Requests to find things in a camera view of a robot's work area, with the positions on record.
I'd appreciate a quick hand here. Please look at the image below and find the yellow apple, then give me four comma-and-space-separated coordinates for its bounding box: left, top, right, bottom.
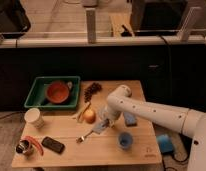
83, 109, 96, 124

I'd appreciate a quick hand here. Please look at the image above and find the small item in bin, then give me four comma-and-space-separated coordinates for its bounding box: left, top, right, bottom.
66, 82, 73, 90

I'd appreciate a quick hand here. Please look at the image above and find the blue-grey towel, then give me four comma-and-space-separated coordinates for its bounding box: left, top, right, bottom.
93, 107, 110, 134

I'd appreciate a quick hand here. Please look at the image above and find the orange bowl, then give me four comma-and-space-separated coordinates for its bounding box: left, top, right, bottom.
45, 81, 70, 104

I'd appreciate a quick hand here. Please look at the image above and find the bunch of dark grapes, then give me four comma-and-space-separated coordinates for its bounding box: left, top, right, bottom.
84, 82, 102, 102

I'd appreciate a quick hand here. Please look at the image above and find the red chili pepper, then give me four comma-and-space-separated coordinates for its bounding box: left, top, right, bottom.
23, 136, 44, 156

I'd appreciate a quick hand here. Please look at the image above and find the green plastic bin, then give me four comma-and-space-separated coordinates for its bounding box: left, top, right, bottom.
24, 76, 80, 110

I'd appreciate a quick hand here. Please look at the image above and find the small metal cup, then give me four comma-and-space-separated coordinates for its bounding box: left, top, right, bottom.
16, 140, 33, 156

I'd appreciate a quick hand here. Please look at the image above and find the metal fork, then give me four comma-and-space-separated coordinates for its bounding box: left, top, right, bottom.
76, 130, 93, 144

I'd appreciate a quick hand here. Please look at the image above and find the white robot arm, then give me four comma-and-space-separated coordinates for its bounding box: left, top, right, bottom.
105, 85, 206, 171

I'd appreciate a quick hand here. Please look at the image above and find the white rail frame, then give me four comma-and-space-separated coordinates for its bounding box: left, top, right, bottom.
0, 8, 206, 48

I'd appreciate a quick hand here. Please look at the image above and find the black box top right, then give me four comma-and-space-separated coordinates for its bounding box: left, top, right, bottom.
130, 0, 187, 36

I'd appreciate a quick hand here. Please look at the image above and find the blue sponge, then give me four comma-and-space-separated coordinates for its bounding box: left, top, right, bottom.
123, 112, 137, 127

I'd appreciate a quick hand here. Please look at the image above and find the white paper cup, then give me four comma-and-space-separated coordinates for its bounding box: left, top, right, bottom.
24, 108, 44, 128

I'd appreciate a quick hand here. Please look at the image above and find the black smartphone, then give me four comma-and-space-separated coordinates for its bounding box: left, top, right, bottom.
41, 137, 65, 154

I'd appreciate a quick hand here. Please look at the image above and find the blue plastic cup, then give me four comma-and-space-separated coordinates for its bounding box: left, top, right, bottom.
118, 132, 133, 150

